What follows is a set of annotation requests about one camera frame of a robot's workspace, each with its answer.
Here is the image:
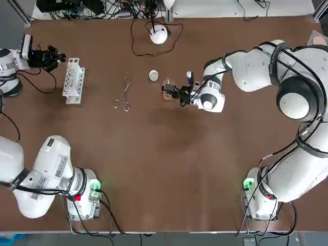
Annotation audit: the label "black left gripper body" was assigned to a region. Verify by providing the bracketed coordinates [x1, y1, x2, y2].
[26, 49, 49, 69]

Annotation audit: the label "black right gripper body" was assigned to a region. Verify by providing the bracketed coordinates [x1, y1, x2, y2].
[178, 85, 197, 107]

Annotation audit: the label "glass beaker with yellow liquid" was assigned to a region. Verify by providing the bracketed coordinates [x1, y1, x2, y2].
[162, 78, 177, 103]

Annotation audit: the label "white test tube rack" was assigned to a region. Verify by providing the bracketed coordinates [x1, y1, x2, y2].
[61, 57, 86, 106]

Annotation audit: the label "metal crucible tongs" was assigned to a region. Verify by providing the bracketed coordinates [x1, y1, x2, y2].
[112, 73, 134, 113]

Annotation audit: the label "white desk lamp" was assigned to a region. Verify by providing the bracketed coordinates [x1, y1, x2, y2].
[146, 0, 176, 45]

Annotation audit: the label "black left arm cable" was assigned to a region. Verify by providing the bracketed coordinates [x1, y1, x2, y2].
[0, 43, 57, 144]

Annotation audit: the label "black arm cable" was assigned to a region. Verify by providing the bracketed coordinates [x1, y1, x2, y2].
[258, 42, 326, 200]
[0, 43, 57, 144]

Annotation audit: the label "black lamp cable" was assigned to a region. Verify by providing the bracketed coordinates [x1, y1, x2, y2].
[131, 17, 184, 56]

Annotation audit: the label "tangle of desk cables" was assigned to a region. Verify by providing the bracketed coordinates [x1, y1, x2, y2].
[35, 0, 166, 21]

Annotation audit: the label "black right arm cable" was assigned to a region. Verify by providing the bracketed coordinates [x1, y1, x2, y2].
[258, 42, 326, 200]

